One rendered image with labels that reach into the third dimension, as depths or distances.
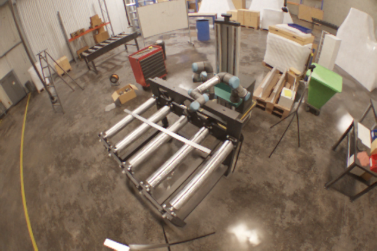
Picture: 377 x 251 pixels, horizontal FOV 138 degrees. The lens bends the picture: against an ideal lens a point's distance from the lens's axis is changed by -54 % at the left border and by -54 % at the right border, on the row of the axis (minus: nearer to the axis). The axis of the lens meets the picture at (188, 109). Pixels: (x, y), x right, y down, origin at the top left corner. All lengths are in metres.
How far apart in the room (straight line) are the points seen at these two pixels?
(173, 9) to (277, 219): 6.38
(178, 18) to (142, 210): 5.91
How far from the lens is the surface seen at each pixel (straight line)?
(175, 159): 1.44
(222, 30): 2.04
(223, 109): 1.43
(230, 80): 1.55
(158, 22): 6.00
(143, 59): 3.59
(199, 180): 1.32
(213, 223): 2.15
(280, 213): 2.37
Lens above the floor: 2.15
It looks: 43 degrees down
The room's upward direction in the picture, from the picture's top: 9 degrees counter-clockwise
